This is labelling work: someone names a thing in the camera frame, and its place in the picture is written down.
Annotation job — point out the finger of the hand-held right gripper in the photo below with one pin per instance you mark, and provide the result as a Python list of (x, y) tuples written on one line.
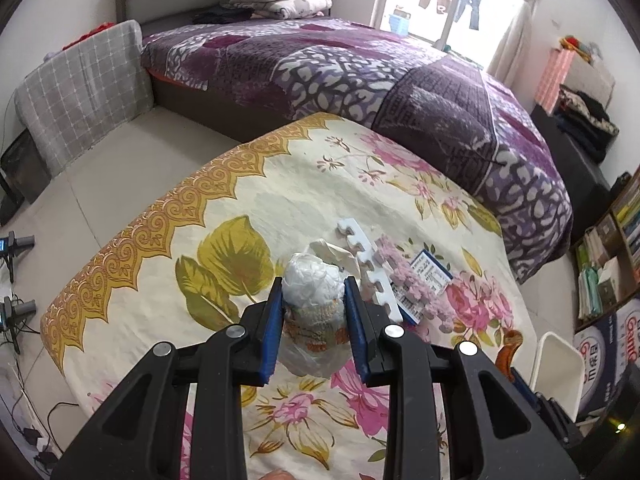
[(522, 385)]

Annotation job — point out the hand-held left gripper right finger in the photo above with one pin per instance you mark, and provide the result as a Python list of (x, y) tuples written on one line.
[(359, 340)]

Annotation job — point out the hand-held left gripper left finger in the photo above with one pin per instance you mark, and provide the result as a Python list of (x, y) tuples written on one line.
[(270, 340)]

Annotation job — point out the white plastic bin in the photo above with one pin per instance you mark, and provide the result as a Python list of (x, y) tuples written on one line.
[(555, 360)]

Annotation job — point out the white plastic bag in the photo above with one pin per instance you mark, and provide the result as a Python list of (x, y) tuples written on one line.
[(312, 282)]

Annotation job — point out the person's left hand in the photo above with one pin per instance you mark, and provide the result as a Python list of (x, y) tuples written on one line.
[(277, 475)]

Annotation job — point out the orange plastic wrapper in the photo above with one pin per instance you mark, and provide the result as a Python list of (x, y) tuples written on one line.
[(509, 355)]

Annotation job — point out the blue white carton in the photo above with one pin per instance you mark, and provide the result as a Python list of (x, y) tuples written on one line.
[(627, 340), (600, 360)]

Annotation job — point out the white foam puzzle strip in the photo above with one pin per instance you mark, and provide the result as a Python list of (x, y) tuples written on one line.
[(370, 260)]

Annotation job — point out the cream plastic bag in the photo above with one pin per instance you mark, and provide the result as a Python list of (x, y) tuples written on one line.
[(332, 255)]

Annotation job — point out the blue white card packet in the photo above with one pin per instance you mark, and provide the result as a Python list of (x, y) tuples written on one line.
[(431, 272)]

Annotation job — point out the stack of lying books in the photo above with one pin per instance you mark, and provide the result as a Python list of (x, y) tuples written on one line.
[(597, 280)]

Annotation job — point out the floral cream blanket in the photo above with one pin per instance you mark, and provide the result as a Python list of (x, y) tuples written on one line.
[(250, 195)]

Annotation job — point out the wooden bookshelf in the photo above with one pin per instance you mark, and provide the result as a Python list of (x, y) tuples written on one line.
[(620, 240)]

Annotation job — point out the row of upright books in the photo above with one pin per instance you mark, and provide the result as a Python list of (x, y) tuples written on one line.
[(629, 210)]

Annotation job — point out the black storage bench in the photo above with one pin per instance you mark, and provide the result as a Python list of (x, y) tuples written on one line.
[(575, 185)]

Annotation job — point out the black bag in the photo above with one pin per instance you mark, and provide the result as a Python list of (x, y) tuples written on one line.
[(621, 187)]

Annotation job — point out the purple patterned bed blanket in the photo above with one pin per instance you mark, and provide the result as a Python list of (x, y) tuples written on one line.
[(375, 85)]

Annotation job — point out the pile of dark clothes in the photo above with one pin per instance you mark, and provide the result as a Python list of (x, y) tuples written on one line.
[(587, 120)]

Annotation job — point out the black flat box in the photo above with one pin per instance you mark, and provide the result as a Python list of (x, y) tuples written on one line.
[(20, 175)]

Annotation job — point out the grey plaid cushion pad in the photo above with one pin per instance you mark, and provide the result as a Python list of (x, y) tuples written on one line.
[(80, 95)]

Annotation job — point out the dark clothes heap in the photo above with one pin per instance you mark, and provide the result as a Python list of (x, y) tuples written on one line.
[(220, 15)]

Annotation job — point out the pink patterned folded quilt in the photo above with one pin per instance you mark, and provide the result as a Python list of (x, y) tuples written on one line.
[(295, 7)]

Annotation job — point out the red yellow soft toy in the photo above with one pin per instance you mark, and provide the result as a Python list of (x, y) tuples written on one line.
[(575, 45)]

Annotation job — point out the hanging brown cloth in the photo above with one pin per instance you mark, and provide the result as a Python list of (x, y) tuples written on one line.
[(426, 0)]

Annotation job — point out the hanging blue jeans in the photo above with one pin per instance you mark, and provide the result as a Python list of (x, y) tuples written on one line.
[(470, 7)]

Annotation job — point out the cream curtain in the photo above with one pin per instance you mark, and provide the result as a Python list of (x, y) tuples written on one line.
[(517, 25)]

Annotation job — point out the red cloth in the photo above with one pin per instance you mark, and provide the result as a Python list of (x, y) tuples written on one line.
[(95, 31)]

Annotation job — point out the small camera on tripod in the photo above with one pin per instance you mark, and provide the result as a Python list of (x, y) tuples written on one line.
[(15, 307), (15, 242)]

